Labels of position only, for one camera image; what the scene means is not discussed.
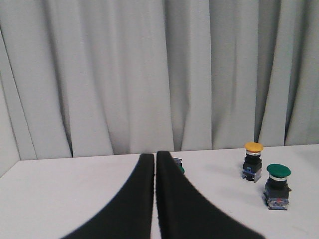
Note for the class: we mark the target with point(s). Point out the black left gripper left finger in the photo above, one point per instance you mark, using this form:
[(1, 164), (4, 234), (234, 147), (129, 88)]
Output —
[(129, 214)]

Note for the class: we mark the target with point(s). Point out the yellow push button back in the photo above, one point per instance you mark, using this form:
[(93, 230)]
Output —
[(252, 166)]

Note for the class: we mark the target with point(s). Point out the green push button left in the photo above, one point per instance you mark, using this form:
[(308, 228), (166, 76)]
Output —
[(182, 169)]

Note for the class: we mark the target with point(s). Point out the grey pleated curtain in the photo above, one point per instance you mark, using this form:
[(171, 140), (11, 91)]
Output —
[(102, 77)]

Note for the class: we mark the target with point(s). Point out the green push button centre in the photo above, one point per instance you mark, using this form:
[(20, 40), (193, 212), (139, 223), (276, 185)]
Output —
[(276, 190)]

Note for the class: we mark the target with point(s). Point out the red push button lying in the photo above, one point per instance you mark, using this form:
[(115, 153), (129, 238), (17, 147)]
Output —
[(178, 161)]

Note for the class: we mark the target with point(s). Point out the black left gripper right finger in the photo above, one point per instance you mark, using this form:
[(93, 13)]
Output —
[(186, 214)]

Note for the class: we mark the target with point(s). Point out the green push button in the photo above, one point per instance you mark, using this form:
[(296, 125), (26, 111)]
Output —
[(276, 190), (182, 169)]

